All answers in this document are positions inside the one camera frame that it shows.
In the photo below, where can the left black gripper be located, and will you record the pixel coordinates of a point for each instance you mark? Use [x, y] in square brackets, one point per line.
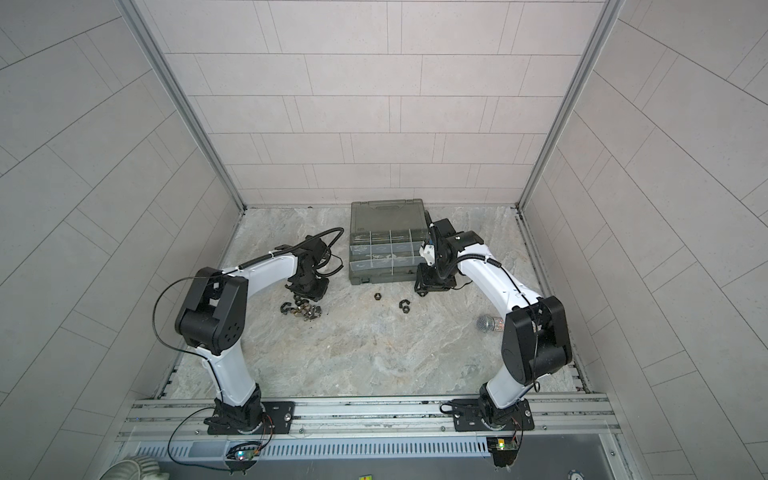
[317, 294]

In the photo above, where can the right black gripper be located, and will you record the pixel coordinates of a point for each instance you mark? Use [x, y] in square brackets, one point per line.
[427, 283]

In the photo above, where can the grey compartment organizer box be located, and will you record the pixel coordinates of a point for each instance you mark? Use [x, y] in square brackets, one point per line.
[385, 238]

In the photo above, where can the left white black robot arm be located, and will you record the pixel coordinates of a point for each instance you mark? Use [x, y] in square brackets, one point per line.
[213, 315]

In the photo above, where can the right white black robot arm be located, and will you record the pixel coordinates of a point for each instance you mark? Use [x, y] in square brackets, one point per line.
[536, 338]

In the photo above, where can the silver nuts pile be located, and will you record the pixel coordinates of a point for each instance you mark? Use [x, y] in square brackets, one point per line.
[304, 310]

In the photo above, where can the glitter tube with cap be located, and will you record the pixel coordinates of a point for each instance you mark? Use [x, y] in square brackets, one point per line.
[488, 323]

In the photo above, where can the left controller board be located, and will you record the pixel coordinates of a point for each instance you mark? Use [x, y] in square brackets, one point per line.
[243, 456]

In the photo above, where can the controller board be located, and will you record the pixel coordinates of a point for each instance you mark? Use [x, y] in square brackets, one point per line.
[503, 450]
[243, 456]

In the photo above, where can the right controller board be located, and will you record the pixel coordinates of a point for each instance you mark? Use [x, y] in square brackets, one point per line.
[503, 450]

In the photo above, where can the white fan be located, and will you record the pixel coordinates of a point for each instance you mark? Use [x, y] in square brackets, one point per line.
[135, 468]

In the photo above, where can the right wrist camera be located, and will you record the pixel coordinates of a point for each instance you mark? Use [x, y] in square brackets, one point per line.
[427, 252]

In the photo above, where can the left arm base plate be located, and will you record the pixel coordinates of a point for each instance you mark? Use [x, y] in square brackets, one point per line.
[251, 419]

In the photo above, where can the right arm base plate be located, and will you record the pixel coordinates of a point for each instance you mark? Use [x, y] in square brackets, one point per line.
[480, 415]

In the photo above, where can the aluminium rail frame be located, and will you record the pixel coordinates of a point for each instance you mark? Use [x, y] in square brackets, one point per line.
[379, 417]

